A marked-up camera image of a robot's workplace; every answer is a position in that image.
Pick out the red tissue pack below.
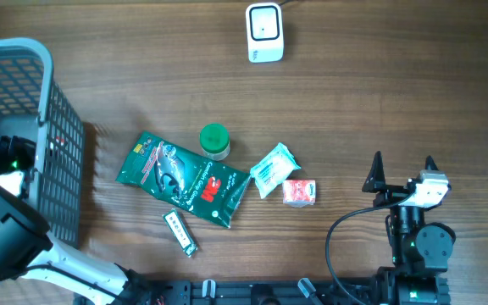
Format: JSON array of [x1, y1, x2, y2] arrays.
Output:
[[282, 180, 317, 208]]

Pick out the teal wet wipes pack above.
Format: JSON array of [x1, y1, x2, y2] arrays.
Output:
[[250, 142, 301, 199]]

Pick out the green lid jar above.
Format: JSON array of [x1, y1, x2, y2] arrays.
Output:
[[199, 123, 230, 161]]

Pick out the green 3M gloves package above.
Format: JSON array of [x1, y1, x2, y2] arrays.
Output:
[[116, 131, 252, 228]]

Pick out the green white candy bar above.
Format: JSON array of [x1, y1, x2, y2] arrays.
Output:
[[163, 208, 198, 258]]

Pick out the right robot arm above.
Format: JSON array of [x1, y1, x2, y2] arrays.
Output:
[[362, 152, 456, 305]]

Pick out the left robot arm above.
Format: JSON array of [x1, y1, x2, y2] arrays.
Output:
[[0, 186, 159, 304]]

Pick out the white barcode scanner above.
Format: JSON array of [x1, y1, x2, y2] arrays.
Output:
[[245, 3, 285, 64]]

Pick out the grey plastic mesh basket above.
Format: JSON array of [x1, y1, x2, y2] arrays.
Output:
[[0, 38, 86, 247]]

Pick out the black mounting rail base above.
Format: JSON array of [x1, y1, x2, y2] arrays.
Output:
[[73, 277, 452, 305]]

